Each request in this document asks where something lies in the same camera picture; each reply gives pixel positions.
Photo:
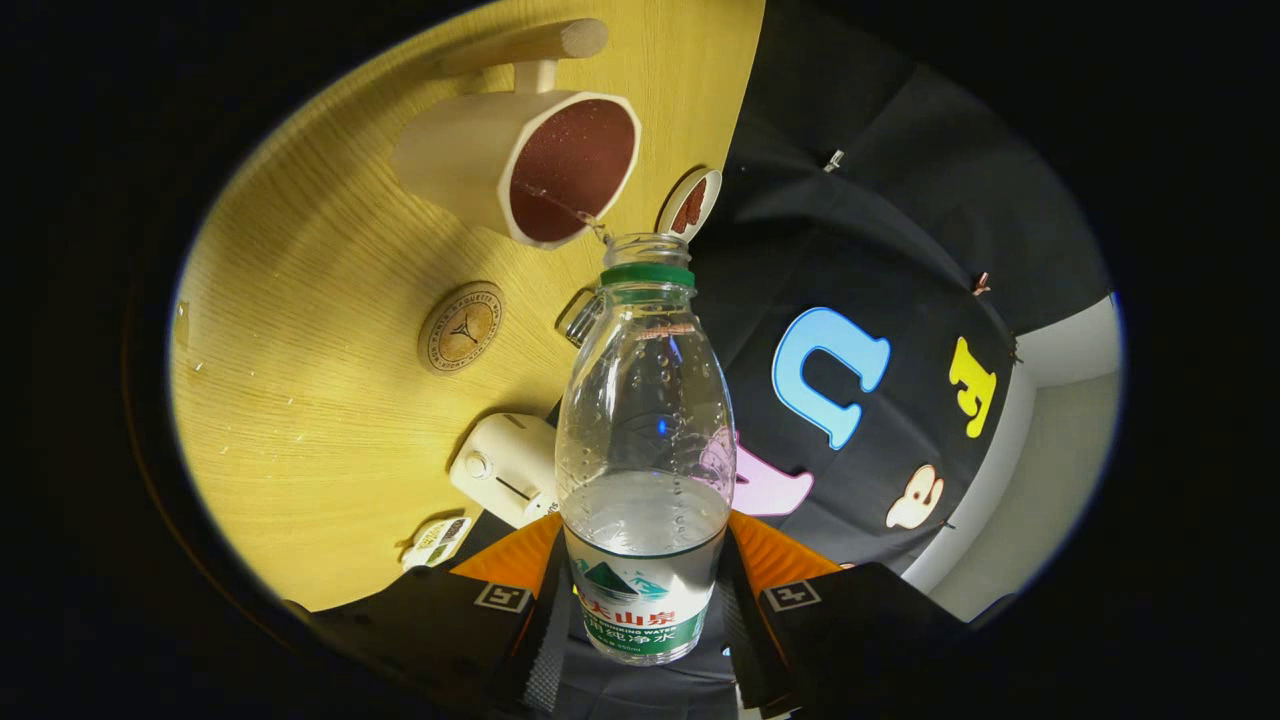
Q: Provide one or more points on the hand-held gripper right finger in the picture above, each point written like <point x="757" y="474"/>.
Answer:
<point x="870" y="620"/>

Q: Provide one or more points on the round wooden coaster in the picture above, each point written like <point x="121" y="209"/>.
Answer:
<point x="462" y="328"/>

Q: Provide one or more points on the clear plastic bottle green label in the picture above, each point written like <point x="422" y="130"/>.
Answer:
<point x="645" y="400"/>

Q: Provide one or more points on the small white plate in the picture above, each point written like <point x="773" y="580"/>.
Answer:
<point x="702" y="185"/>

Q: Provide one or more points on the red-brown sausage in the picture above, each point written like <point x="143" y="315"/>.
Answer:
<point x="689" y="208"/>

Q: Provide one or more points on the white divided dish with grains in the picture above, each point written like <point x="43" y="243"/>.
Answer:
<point x="440" y="540"/>

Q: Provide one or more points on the black backdrop cloth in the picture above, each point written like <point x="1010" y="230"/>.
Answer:
<point x="850" y="220"/>

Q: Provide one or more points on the white toaster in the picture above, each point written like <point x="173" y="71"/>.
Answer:
<point x="505" y="462"/>

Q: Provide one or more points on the wooden table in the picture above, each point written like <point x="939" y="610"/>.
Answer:
<point x="300" y="400"/>

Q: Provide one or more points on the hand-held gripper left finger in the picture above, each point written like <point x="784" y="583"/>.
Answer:
<point x="430" y="625"/>

